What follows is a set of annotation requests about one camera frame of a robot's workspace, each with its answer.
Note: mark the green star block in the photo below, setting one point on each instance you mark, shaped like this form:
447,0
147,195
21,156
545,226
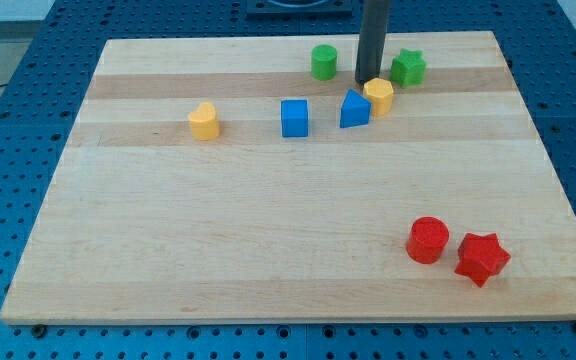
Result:
408,68

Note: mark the yellow heart block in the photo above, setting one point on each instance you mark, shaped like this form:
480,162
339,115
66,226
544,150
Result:
203,122

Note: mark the blue triangle block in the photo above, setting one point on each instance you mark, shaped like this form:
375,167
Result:
355,110

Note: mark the green cylinder block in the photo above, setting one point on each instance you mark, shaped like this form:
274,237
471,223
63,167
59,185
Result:
324,62

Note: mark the yellow hexagon block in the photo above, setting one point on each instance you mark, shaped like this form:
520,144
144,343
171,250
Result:
380,93

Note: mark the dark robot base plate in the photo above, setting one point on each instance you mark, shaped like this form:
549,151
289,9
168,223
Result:
263,8

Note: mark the red star block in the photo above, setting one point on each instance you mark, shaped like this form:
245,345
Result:
481,257

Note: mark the blue cube block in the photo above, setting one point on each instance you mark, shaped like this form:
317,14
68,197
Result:
294,118

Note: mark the red cylinder block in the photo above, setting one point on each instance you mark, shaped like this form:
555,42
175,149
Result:
427,239

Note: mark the light wooden board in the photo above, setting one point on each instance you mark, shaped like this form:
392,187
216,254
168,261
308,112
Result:
142,224

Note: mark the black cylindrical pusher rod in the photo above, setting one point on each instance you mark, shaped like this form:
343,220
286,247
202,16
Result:
373,30

